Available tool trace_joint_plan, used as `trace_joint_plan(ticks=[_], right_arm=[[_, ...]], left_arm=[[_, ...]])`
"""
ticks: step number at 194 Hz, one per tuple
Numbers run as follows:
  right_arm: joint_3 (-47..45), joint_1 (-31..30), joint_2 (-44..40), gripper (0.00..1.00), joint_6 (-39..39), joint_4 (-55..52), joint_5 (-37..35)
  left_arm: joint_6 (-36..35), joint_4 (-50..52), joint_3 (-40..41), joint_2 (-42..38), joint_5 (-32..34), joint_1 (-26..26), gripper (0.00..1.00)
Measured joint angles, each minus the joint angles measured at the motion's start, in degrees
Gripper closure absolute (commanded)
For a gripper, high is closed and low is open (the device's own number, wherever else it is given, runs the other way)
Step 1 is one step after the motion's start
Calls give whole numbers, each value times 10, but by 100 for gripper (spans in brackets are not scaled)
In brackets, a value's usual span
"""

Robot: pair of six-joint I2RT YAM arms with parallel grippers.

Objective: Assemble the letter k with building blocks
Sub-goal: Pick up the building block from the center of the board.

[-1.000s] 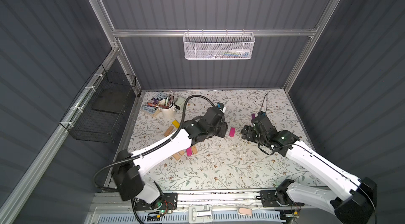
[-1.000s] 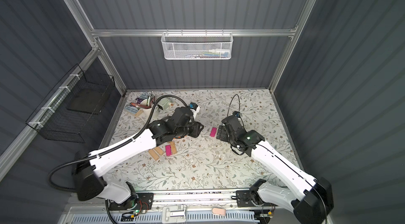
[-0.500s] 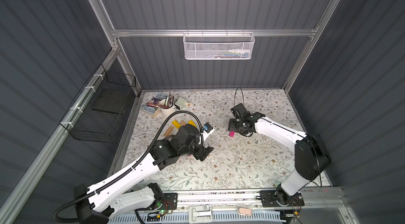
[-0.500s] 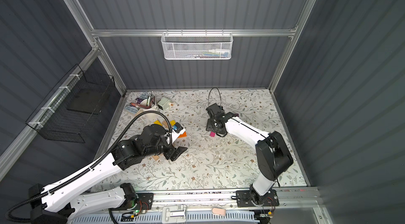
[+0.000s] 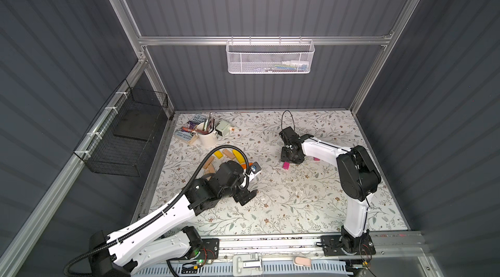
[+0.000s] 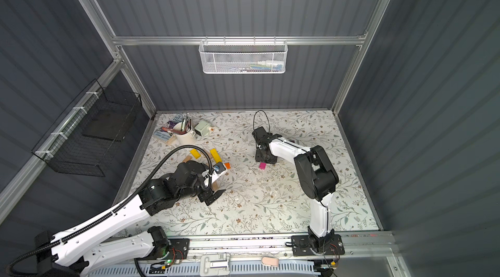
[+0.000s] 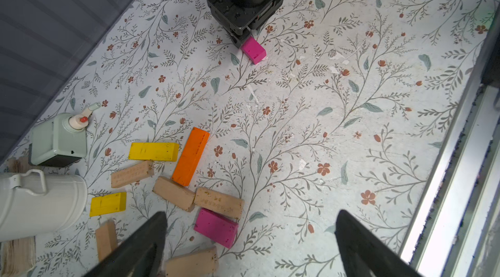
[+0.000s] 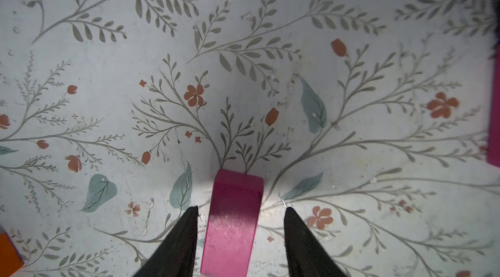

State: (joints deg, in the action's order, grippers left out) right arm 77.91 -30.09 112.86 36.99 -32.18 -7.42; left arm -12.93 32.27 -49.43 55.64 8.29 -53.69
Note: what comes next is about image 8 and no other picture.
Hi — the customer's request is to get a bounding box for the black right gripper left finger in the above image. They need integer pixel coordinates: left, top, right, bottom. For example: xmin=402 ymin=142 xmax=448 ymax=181
xmin=134 ymin=206 xmax=199 ymax=277

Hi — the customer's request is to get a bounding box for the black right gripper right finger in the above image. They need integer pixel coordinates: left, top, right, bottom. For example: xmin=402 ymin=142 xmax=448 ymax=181
xmin=284 ymin=207 xmax=346 ymax=277

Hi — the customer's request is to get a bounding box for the magenta building block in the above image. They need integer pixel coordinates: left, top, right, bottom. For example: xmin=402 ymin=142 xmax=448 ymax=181
xmin=486 ymin=47 xmax=500 ymax=167
xmin=201 ymin=169 xmax=264 ymax=277

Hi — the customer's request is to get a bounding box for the orange building block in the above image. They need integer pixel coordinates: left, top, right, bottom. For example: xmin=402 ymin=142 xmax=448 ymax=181
xmin=0 ymin=233 xmax=23 ymax=277

